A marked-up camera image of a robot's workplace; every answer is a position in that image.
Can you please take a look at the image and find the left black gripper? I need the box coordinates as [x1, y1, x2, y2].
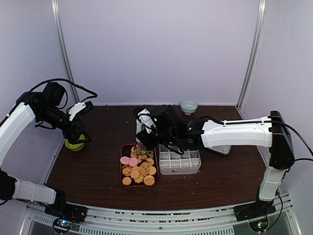
[38, 104, 91, 144]

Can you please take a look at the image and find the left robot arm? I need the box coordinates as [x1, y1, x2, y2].
[0, 78, 97, 226]

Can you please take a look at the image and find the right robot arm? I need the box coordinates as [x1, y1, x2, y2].
[133, 105, 295, 221]

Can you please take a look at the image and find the green plastic bowl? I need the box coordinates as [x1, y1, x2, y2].
[65, 139, 85, 152]

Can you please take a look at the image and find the brown flower cookie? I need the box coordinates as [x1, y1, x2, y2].
[146, 150, 155, 159]

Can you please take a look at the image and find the top round tan cookie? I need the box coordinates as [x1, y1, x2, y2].
[131, 146, 141, 155]

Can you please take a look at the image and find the dark red cookie tray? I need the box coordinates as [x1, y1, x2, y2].
[120, 142, 159, 188]

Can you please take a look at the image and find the right pink round cookie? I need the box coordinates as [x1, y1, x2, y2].
[129, 158, 138, 167]

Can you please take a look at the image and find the pink round cookie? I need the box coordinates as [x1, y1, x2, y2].
[129, 158, 138, 167]
[120, 156, 130, 165]

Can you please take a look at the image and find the white divided cookie tin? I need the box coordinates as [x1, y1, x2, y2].
[158, 145, 201, 175]

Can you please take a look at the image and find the left pink round cookie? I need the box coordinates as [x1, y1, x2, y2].
[120, 156, 130, 165]

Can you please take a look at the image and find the leaf shaped tan cookie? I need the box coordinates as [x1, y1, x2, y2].
[131, 170, 144, 184]

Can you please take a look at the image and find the swirl butter cookie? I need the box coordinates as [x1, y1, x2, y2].
[121, 166, 132, 177]

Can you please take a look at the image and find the large round tan cookie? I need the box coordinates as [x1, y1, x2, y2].
[143, 175, 155, 186]

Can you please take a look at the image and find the bottom left round cookie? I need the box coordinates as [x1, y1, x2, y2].
[122, 177, 132, 186]

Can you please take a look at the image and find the pale blue ceramic bowl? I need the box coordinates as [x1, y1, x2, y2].
[180, 99, 198, 115]

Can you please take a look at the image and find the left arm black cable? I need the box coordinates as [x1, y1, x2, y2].
[24, 77, 98, 100]

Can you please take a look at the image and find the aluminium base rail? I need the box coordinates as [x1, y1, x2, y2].
[21, 192, 303, 235]

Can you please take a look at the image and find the right aluminium frame post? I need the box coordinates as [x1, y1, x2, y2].
[236, 0, 268, 112]

